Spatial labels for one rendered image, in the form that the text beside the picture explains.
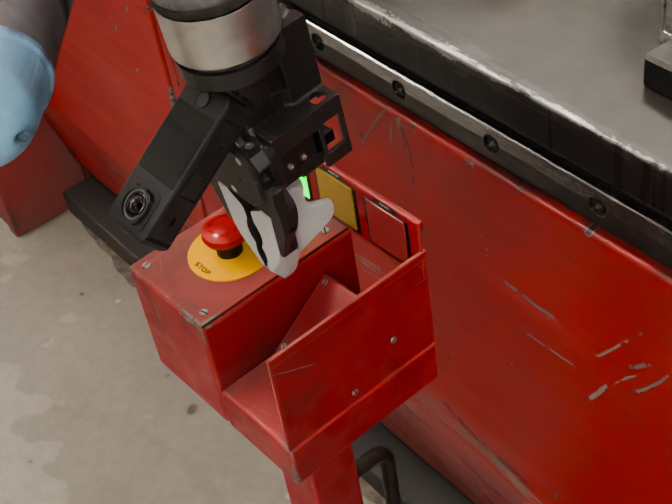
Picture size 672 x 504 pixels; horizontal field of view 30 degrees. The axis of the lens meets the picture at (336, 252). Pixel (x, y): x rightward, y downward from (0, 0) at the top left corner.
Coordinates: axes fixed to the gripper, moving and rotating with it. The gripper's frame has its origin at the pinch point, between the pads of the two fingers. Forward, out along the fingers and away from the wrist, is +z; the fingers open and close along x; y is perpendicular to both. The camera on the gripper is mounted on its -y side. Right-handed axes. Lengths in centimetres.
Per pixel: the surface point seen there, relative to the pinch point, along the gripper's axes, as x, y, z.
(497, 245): 1.3, 23.0, 17.7
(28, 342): 97, -2, 84
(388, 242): -1.2, 9.8, 4.6
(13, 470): 74, -17, 83
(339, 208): 4.8, 9.8, 4.4
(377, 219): -0.2, 9.9, 2.8
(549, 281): -5.2, 22.8, 17.9
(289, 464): -4.4, -6.3, 14.7
